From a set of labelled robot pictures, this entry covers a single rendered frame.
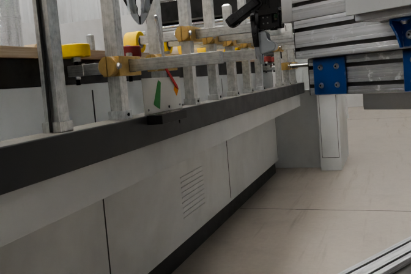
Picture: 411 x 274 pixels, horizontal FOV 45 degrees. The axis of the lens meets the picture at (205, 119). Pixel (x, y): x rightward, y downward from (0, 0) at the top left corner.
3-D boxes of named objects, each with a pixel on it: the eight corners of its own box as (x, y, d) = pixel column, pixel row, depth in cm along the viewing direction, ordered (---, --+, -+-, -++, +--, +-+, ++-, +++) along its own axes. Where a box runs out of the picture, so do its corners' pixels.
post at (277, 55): (283, 94, 316) (277, 18, 312) (282, 95, 313) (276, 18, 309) (277, 95, 317) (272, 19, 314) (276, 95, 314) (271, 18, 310)
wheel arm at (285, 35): (293, 38, 216) (292, 30, 215) (291, 38, 212) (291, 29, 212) (186, 49, 233) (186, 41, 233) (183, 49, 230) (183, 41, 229)
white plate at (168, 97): (183, 107, 160) (180, 76, 159) (146, 115, 136) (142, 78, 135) (181, 107, 160) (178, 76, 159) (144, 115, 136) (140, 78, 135)
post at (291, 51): (296, 86, 363) (292, 19, 359) (295, 86, 359) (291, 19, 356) (291, 86, 364) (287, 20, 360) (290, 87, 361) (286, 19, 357)
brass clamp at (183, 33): (203, 41, 180) (203, 27, 180) (190, 40, 168) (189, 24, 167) (188, 43, 182) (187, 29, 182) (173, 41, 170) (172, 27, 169)
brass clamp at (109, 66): (144, 74, 135) (142, 55, 134) (118, 76, 122) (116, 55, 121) (123, 76, 137) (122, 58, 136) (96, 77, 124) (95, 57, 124)
